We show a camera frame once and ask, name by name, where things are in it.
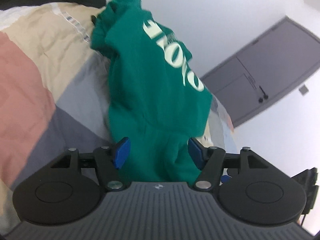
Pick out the green hooded sweatshirt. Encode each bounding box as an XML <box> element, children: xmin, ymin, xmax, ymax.
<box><xmin>91</xmin><ymin>0</ymin><xmax>213</xmax><ymax>183</ymax></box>

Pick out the grey bedroom door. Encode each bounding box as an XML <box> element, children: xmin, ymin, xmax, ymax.
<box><xmin>201</xmin><ymin>17</ymin><xmax>319</xmax><ymax>127</ymax></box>

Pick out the patchwork bed sheet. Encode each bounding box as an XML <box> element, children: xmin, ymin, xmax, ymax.
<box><xmin>0</xmin><ymin>2</ymin><xmax>237</xmax><ymax>235</ymax></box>

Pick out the black door handle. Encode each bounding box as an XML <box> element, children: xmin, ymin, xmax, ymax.
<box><xmin>258</xmin><ymin>86</ymin><xmax>269</xmax><ymax>103</ymax></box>

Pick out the grey switch beside door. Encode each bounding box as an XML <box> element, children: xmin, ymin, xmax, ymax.
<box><xmin>299</xmin><ymin>84</ymin><xmax>309</xmax><ymax>96</ymax></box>

